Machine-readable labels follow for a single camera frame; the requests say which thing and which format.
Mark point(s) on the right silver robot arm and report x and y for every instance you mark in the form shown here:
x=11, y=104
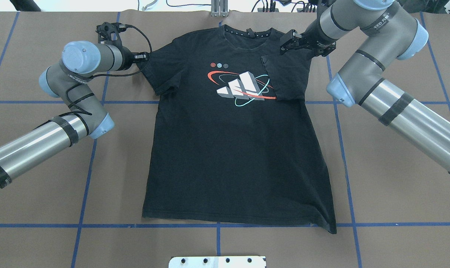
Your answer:
x=392, y=34

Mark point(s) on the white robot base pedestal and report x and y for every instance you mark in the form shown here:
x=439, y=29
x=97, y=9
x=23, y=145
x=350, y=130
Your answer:
x=218, y=262

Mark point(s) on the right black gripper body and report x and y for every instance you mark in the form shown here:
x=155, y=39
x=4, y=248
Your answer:
x=309, y=39

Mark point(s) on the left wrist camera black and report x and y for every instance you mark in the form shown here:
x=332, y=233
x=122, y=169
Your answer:
x=108, y=33

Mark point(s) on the black printed t-shirt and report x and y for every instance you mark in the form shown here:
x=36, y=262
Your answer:
x=233, y=140

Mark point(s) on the aluminium frame post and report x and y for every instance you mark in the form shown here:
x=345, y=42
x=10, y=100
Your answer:
x=219, y=8

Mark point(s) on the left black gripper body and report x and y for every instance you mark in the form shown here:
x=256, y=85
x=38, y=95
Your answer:
x=127, y=58

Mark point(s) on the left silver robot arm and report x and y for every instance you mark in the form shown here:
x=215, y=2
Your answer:
x=84, y=114

